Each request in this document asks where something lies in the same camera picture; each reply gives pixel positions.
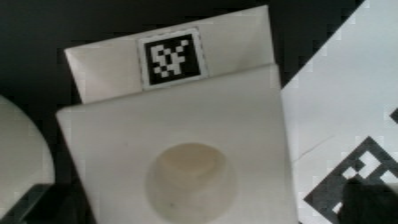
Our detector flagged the white lamp bulb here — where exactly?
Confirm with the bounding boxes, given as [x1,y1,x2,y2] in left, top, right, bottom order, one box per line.
[0,95,56,218]

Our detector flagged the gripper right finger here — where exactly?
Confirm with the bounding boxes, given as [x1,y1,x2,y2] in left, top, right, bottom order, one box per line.
[340,179,398,224]

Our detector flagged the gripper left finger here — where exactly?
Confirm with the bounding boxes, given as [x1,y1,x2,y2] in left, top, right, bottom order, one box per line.
[0,183,54,224]

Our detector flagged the white marker sheet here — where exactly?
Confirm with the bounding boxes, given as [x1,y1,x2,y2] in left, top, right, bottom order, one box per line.
[283,0,398,224]

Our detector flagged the white lamp base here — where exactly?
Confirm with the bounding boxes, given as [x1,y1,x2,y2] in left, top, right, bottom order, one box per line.
[58,7,299,224]

